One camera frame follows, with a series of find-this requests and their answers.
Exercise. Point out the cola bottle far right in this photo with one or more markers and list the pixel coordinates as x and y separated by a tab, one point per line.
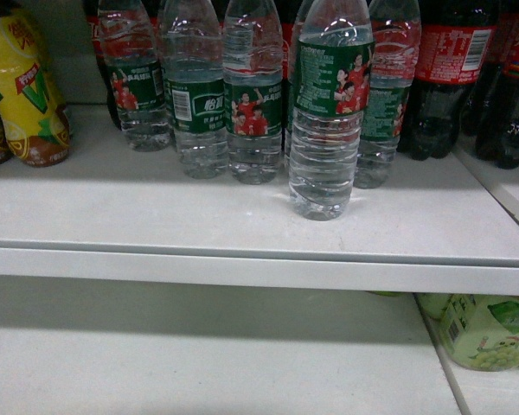
498	137

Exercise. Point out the green drink bottle behind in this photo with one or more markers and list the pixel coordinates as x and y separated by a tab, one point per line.
434	304

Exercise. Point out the white metal shelf board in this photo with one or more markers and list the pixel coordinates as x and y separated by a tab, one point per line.
109	212

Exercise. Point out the yellow lemon tea bottle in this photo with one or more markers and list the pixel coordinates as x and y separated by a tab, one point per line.
33	112

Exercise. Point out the white lower shelf board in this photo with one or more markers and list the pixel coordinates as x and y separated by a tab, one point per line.
75	346

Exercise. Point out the water bottle right rear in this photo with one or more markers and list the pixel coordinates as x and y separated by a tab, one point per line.
396	27

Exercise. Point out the water bottle far left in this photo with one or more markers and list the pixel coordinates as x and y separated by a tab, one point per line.
129	47

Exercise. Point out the cola bottle red label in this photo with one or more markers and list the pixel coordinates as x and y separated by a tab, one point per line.
455	39

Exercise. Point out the water bottle centre row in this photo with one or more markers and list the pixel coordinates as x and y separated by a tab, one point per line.
252	65

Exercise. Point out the water bottle barcode label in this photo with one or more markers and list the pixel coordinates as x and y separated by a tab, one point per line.
191	53

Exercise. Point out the clear water bottle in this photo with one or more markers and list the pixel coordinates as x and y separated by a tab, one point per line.
331	82

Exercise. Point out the cola bottle between right pair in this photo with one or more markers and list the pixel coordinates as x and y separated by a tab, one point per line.
478	102

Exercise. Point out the green grape drink bottle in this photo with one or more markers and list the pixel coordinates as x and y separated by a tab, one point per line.
481	332

